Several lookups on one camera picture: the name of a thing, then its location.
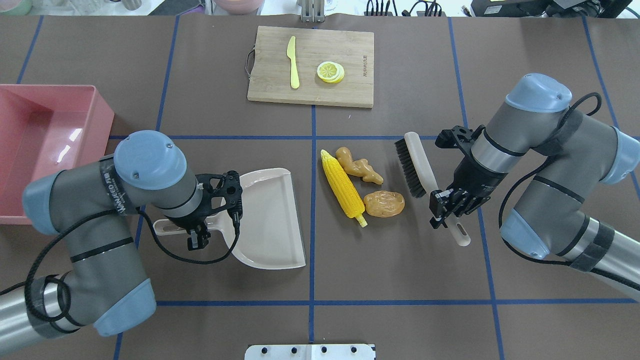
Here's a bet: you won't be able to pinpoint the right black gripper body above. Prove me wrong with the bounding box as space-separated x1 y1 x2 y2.
447 156 506 200

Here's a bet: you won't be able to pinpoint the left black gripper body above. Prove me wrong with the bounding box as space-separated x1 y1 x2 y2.
167 202 212 233

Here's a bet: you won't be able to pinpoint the beige hand brush black bristles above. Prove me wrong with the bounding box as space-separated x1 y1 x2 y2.
394 131 471 247

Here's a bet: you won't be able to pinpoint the brown toy potato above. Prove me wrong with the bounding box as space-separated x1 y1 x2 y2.
363 190 406 218

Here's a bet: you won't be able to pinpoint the beige plastic dustpan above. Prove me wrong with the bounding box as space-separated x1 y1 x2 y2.
149 168 306 271

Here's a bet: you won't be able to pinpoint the tan toy ginger root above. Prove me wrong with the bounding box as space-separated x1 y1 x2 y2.
335 146 384 185

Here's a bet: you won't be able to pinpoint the yellow toy corn cob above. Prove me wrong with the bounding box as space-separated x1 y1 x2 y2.
320 149 368 228

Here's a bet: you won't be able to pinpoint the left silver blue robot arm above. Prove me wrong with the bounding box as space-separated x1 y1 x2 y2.
0 130 204 356

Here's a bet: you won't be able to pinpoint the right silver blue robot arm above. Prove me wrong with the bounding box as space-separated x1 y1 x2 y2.
429 73 639 300

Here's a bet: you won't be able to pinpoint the pink plastic bin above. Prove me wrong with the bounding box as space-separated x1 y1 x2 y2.
0 84 115 225

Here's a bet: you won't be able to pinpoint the yellow toy lemon slices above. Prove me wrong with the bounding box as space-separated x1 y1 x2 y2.
316 61 346 84

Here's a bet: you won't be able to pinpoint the yellow plastic toy knife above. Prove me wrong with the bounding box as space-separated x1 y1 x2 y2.
286 35 300 89

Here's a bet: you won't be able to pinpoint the pink bowl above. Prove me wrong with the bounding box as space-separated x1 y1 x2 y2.
213 0 265 15

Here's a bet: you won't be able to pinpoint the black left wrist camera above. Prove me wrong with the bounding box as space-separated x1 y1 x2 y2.
194 170 243 228

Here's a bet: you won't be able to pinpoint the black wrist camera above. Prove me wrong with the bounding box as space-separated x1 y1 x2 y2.
194 170 243 228
435 125 486 152

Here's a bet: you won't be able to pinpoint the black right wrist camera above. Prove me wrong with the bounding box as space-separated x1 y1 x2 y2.
435 125 486 152

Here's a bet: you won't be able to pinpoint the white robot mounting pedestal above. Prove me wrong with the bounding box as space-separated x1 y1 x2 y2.
244 343 377 360

